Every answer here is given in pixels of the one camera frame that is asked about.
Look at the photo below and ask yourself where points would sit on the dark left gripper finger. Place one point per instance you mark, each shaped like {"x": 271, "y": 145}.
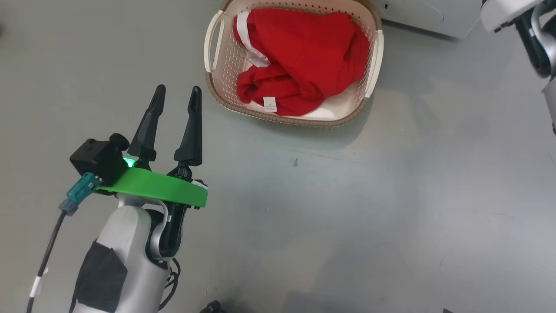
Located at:
{"x": 147, "y": 126}
{"x": 192, "y": 134}

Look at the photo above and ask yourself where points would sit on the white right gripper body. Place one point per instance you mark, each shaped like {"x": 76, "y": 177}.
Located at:
{"x": 504, "y": 13}

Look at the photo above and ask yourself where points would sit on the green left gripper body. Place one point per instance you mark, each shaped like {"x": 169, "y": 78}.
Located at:
{"x": 165, "y": 189}

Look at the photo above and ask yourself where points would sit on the red garment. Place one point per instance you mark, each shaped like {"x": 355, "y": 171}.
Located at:
{"x": 312, "y": 52}

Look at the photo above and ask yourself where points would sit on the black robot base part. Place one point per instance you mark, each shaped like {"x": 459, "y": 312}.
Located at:
{"x": 212, "y": 307}

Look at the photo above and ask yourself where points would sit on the white front-load washing machine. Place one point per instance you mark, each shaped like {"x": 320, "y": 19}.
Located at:
{"x": 434, "y": 17}

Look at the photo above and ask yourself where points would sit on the cream perforated laundry basket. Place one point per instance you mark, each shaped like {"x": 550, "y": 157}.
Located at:
{"x": 226, "y": 65}

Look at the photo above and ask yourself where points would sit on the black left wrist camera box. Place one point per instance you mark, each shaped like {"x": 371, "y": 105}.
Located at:
{"x": 95, "y": 158}

